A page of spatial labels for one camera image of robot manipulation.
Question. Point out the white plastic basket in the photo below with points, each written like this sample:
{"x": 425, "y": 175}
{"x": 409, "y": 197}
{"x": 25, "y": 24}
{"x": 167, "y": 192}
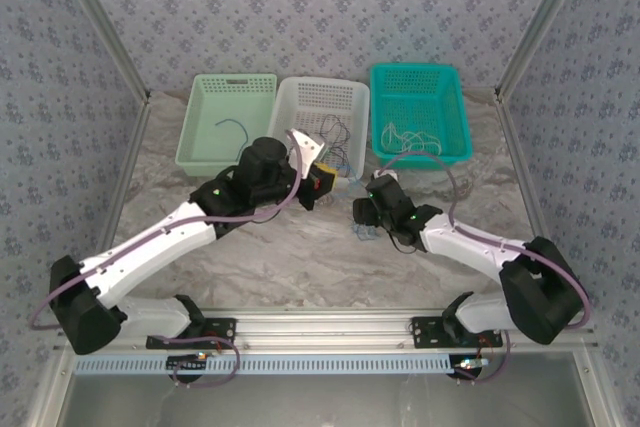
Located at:
{"x": 325, "y": 89}

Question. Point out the light green plastic basket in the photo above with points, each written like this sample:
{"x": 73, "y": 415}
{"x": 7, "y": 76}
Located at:
{"x": 220, "y": 97}

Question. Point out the aluminium frame post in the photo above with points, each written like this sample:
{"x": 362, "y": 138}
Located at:
{"x": 104, "y": 22}
{"x": 542, "y": 22}

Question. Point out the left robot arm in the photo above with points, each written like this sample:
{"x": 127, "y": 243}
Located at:
{"x": 150, "y": 247}

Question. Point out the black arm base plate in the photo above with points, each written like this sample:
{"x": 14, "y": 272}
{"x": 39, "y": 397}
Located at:
{"x": 425, "y": 332}
{"x": 225, "y": 332}

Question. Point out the small black adapter board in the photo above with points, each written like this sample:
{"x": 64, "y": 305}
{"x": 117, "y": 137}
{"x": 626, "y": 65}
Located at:
{"x": 187, "y": 362}
{"x": 470, "y": 366}

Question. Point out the teal plastic basket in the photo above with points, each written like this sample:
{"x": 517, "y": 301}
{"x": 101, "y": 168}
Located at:
{"x": 450, "y": 112}

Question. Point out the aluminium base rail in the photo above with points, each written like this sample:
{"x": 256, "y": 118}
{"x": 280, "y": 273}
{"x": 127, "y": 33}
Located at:
{"x": 325, "y": 329}

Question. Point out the grey metal panel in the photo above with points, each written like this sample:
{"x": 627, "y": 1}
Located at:
{"x": 325, "y": 402}

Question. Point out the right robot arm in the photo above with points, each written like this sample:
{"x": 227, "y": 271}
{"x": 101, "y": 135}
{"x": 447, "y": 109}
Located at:
{"x": 475, "y": 247}

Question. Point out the light blue slotted duct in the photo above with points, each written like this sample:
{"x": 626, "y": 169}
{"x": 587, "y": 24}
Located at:
{"x": 300, "y": 364}

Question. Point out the aluminium side rail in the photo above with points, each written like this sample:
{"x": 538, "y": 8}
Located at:
{"x": 520, "y": 162}
{"x": 119, "y": 197}

